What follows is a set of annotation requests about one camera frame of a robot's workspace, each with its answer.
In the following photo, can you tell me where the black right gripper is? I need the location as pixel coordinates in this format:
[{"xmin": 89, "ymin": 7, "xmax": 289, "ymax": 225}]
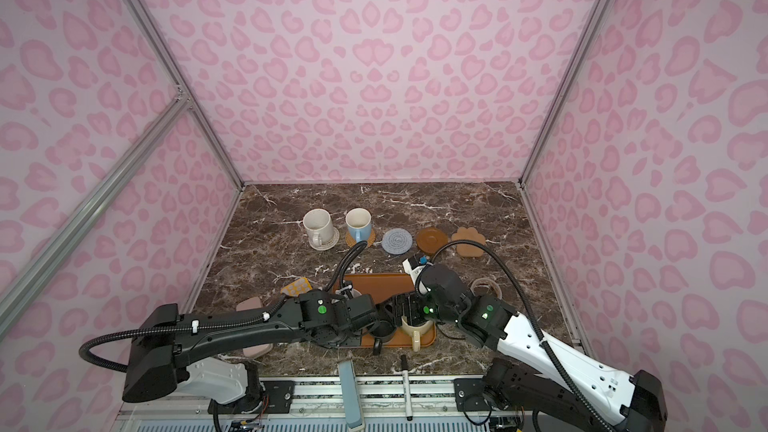
[{"xmin": 379, "ymin": 291, "xmax": 460, "ymax": 329}]

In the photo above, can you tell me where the cream yellow mug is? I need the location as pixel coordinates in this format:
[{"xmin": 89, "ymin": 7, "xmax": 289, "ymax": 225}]
[{"xmin": 401, "ymin": 315, "xmax": 434, "ymax": 352}]

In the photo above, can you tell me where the brown paw shaped coaster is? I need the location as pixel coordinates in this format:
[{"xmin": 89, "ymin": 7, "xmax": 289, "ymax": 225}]
[{"xmin": 451, "ymin": 227, "xmax": 487, "ymax": 258}]

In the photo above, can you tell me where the brown wooden round coaster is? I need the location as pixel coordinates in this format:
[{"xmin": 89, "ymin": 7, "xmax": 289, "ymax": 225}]
[{"xmin": 416, "ymin": 227, "xmax": 449, "ymax": 256}]

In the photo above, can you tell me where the rattan round coaster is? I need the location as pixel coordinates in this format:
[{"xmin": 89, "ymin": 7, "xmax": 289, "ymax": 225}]
[{"xmin": 344, "ymin": 229, "xmax": 377, "ymax": 250}]

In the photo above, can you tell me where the grey blue round coaster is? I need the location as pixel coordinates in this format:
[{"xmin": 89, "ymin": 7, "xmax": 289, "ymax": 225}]
[{"xmin": 381, "ymin": 228, "xmax": 413, "ymax": 256}]

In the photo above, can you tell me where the beige woven round coaster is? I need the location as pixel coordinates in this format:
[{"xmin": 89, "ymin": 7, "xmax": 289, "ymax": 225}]
[{"xmin": 308, "ymin": 227, "xmax": 340, "ymax": 251}]

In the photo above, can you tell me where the light blue mug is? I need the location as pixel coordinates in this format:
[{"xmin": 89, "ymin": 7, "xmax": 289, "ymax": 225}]
[{"xmin": 345, "ymin": 208, "xmax": 373, "ymax": 247}]

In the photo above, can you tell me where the white speckled mug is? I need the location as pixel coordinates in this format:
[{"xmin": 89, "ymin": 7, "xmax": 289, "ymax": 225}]
[{"xmin": 302, "ymin": 209, "xmax": 335, "ymax": 237}]

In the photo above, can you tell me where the black mug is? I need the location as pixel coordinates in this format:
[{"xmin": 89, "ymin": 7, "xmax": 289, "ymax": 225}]
[{"xmin": 368, "ymin": 304, "xmax": 398, "ymax": 356}]

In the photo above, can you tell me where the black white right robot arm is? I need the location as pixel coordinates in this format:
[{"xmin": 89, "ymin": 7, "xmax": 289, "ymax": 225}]
[{"xmin": 408, "ymin": 292, "xmax": 668, "ymax": 431}]

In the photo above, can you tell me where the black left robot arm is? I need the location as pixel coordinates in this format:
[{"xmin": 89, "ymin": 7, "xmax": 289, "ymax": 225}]
[{"xmin": 122, "ymin": 289, "xmax": 379, "ymax": 403}]

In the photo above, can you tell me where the orange rectangular tray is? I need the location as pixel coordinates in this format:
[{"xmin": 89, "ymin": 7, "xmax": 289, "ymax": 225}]
[{"xmin": 345, "ymin": 273, "xmax": 437, "ymax": 351}]

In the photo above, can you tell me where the clear tape roll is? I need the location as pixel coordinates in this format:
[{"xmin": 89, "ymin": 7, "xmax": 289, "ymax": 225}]
[{"xmin": 470, "ymin": 277, "xmax": 503, "ymax": 300}]

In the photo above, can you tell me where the black marker pen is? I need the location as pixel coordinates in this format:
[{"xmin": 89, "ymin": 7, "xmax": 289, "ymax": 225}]
[{"xmin": 400, "ymin": 354, "xmax": 414, "ymax": 422}]

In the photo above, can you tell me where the light blue stapler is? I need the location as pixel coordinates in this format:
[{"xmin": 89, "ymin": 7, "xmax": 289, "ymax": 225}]
[{"xmin": 338, "ymin": 361, "xmax": 365, "ymax": 432}]

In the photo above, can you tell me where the pink case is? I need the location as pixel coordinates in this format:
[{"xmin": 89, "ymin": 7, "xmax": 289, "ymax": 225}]
[{"xmin": 235, "ymin": 296, "xmax": 274, "ymax": 360}]

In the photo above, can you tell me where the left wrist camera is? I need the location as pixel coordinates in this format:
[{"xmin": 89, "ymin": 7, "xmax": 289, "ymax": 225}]
[{"xmin": 335, "ymin": 283, "xmax": 362, "ymax": 301}]

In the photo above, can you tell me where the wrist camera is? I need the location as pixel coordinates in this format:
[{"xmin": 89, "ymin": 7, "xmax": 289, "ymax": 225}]
[
  {"xmin": 402, "ymin": 256, "xmax": 473, "ymax": 308},
  {"xmin": 335, "ymin": 283, "xmax": 362, "ymax": 301}
]

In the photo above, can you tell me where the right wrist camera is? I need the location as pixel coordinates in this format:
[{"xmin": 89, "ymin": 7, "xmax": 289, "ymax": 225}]
[{"xmin": 402, "ymin": 256, "xmax": 473, "ymax": 308}]

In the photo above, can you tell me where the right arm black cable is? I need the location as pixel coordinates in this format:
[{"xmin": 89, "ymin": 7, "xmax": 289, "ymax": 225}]
[{"xmin": 428, "ymin": 239, "xmax": 613, "ymax": 432}]

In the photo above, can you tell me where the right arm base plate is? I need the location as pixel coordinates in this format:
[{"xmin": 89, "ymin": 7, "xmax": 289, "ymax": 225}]
[{"xmin": 453, "ymin": 377, "xmax": 496, "ymax": 413}]

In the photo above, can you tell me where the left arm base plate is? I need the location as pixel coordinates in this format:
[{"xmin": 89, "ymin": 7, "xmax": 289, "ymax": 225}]
[{"xmin": 217, "ymin": 380, "xmax": 295, "ymax": 415}]

